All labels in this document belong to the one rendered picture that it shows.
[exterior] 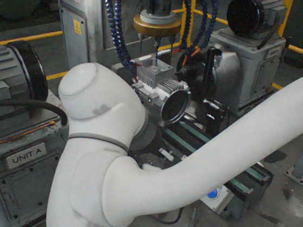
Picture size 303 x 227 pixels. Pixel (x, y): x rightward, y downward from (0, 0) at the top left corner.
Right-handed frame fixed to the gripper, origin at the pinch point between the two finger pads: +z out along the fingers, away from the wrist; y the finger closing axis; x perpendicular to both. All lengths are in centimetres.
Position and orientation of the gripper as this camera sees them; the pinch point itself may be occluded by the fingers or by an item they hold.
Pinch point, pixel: (175, 161)
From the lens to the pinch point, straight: 79.1
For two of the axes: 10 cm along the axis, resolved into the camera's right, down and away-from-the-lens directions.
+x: -6.4, 7.7, -0.7
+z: 4.3, 4.4, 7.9
